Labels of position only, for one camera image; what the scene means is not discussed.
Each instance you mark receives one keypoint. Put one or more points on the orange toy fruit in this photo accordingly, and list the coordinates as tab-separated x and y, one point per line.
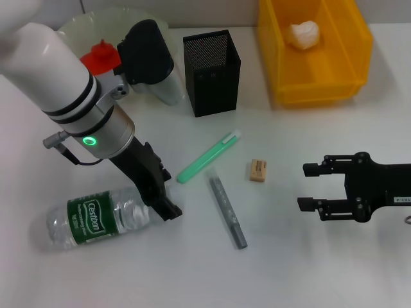
99	59

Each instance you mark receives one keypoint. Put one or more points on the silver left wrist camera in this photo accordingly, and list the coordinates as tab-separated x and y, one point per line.
144	54

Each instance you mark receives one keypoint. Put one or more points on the black mesh pen holder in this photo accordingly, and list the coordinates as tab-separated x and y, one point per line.
212	90

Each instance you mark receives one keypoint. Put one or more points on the beige eraser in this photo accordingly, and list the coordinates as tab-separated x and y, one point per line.
258	170

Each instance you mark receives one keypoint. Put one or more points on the yellow plastic bin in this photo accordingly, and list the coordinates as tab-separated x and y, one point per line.
321	70

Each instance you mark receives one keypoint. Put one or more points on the clear green-label water bottle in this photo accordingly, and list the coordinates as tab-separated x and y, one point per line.
90	221

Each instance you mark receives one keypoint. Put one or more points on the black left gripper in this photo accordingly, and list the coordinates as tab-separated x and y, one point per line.
144	170

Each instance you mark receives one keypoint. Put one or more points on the translucent wavy fruit plate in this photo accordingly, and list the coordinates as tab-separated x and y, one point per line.
80	29

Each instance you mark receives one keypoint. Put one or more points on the white paper ball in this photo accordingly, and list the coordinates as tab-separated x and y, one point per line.
303	35

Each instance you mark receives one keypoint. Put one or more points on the mint green pen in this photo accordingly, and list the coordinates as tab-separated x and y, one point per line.
208	154

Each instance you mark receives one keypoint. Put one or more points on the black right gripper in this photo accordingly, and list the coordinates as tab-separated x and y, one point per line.
379	186

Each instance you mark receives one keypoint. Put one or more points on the grey pen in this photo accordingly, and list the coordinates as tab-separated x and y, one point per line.
226	211

